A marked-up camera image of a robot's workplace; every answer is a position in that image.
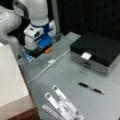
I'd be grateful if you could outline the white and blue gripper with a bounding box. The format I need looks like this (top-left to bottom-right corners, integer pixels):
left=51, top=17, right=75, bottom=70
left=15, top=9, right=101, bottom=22
left=24, top=20, right=56, bottom=50

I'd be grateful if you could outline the black and grey storage box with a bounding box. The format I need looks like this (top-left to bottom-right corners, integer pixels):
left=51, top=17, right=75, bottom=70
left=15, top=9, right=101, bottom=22
left=70, top=32, right=120, bottom=75

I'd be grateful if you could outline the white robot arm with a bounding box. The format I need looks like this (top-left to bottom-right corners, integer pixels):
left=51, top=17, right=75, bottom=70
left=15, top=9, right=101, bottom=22
left=13, top=0, right=56, bottom=50

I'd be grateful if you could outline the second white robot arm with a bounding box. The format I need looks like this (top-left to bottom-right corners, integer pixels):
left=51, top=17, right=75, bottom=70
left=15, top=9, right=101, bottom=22
left=0, top=5, right=22, bottom=59

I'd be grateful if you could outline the small orange object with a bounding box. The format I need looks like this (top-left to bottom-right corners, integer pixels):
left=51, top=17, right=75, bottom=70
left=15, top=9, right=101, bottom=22
left=45, top=48, right=52, bottom=54

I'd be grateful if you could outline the black tray with blue edge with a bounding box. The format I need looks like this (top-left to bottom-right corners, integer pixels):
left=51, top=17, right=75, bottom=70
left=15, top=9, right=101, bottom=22
left=22, top=47, right=50, bottom=62

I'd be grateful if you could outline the black pen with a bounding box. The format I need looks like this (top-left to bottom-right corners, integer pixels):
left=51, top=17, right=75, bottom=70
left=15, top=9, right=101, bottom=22
left=78, top=82, right=105, bottom=95

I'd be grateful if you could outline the wooden shelf block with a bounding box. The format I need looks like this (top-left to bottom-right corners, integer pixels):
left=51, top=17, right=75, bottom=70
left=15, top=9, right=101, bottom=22
left=0, top=45, right=40, bottom=120

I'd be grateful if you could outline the clear plastic ruler strip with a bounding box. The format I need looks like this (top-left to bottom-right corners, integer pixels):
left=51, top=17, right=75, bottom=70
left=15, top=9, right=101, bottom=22
left=42, top=105, right=62, bottom=120

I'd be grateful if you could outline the upper metal ruler strip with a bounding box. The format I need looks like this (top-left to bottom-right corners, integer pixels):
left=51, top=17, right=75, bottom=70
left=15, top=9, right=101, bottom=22
left=52, top=85, right=85, bottom=120

